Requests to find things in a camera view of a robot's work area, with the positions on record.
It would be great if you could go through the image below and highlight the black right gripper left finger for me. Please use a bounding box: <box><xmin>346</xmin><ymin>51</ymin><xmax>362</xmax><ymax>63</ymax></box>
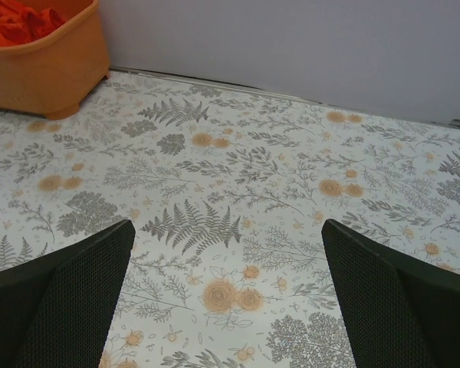
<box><xmin>0</xmin><ymin>219</ymin><xmax>135</xmax><ymax>368</ymax></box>

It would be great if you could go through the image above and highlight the floral patterned table mat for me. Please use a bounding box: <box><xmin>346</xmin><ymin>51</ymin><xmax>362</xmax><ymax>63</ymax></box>
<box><xmin>0</xmin><ymin>72</ymin><xmax>460</xmax><ymax>367</ymax></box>

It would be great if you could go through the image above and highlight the orange plastic bin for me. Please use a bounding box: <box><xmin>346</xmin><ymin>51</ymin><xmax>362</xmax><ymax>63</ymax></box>
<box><xmin>0</xmin><ymin>0</ymin><xmax>110</xmax><ymax>120</ymax></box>

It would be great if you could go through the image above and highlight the orange t shirt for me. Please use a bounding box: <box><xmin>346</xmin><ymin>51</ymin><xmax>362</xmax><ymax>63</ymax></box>
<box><xmin>0</xmin><ymin>1</ymin><xmax>66</xmax><ymax>48</ymax></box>

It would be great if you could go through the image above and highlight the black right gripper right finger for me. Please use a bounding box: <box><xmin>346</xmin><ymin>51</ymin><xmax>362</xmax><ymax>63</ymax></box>
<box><xmin>321</xmin><ymin>219</ymin><xmax>460</xmax><ymax>367</ymax></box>

